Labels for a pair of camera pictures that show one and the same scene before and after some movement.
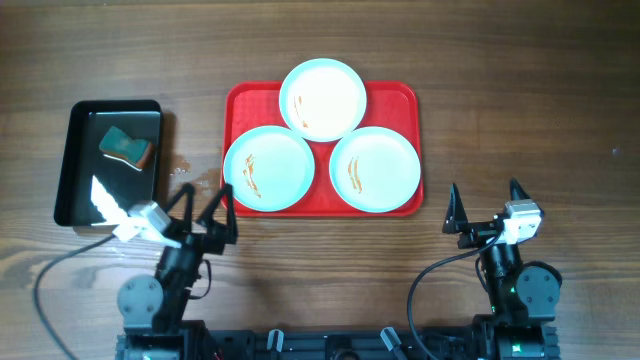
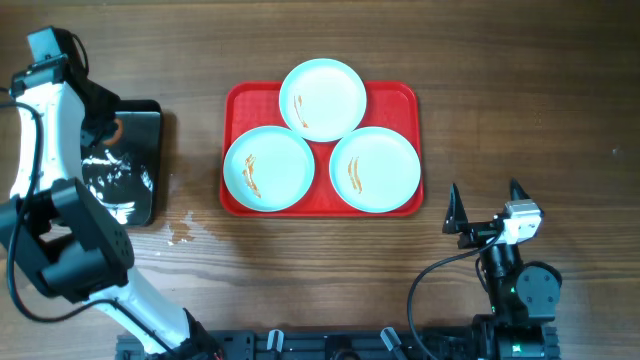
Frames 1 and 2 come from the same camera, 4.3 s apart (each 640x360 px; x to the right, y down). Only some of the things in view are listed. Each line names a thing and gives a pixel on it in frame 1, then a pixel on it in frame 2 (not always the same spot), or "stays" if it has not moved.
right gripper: (484, 233) stays
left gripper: (203, 236) to (93, 132)
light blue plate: (270, 168) stays
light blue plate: (375, 169) stays
